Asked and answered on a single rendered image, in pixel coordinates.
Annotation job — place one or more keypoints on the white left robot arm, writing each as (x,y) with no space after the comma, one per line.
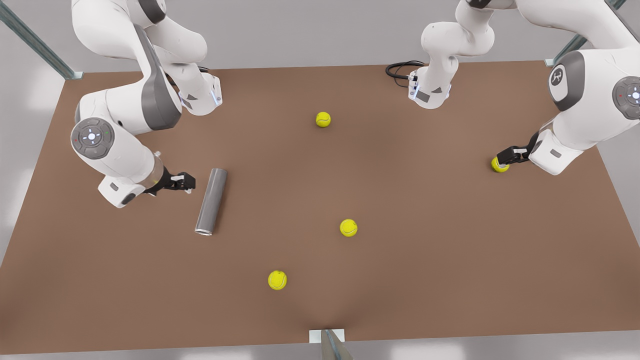
(590,95)

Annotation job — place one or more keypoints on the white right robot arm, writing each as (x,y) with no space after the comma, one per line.
(125,100)

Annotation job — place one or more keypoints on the yellow tennis ball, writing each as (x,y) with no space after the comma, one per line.
(323,119)
(348,228)
(277,280)
(500,166)

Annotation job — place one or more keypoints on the grey tennis ball tube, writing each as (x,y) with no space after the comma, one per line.
(211,201)

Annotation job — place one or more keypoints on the silver frame post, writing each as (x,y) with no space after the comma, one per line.
(331,345)
(35,42)
(582,37)

